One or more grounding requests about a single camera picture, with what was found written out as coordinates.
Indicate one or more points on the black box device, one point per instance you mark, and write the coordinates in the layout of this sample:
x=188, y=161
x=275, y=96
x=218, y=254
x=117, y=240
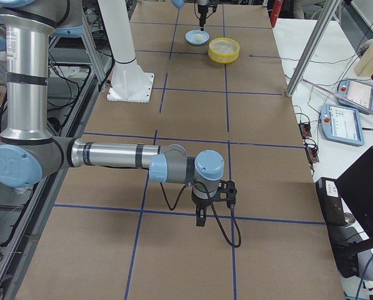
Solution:
x=331, y=203

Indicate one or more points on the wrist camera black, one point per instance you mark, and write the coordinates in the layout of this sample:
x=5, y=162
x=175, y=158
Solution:
x=227, y=193

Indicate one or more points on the light blue plate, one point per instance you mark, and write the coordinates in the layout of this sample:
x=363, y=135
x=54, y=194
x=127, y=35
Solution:
x=190, y=37

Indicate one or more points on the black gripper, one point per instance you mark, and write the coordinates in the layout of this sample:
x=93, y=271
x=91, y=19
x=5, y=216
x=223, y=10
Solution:
x=202, y=9
x=201, y=202

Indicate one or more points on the aluminium frame post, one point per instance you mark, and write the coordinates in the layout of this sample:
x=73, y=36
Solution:
x=314, y=39

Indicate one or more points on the teach pendant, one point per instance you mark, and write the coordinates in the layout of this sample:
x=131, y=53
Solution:
x=342, y=124
x=355, y=94

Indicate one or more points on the near teach pendant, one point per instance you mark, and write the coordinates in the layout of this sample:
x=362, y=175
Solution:
x=342, y=124

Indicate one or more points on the yellow bamboo steamer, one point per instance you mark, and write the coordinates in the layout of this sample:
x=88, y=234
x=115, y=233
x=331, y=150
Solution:
x=223, y=50

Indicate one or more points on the black laptop on stand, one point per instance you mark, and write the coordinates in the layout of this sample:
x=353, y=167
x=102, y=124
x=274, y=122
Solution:
x=355, y=186

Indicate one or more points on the white pedestal column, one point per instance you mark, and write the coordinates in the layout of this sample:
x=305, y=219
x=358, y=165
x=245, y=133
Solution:
x=129, y=82

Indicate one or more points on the near orange connector block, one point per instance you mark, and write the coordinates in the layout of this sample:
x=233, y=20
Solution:
x=312, y=153

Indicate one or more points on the red cylinder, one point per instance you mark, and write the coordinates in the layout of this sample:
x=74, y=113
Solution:
x=275, y=12

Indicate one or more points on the far teach pendant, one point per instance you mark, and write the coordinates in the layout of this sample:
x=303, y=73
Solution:
x=355, y=94

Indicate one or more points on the orange connector block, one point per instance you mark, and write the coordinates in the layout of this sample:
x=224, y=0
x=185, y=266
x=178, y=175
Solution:
x=305, y=129
x=312, y=153

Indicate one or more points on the far orange connector block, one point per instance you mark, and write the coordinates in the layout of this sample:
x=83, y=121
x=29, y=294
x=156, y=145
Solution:
x=305, y=129

